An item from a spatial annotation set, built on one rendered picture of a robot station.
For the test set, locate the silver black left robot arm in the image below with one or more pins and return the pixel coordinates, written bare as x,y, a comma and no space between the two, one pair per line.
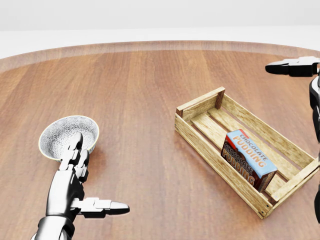
51,228

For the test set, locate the wooden slat tray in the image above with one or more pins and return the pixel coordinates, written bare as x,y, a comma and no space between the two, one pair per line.
240,160

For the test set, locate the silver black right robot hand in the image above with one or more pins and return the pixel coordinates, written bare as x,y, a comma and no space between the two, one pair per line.
292,67

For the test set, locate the chocolate pudding box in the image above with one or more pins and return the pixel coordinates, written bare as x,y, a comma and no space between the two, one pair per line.
250,160

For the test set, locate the patterned white bowl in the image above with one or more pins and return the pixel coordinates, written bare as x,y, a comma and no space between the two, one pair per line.
60,132

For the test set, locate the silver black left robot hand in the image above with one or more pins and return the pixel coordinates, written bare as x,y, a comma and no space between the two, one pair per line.
62,185

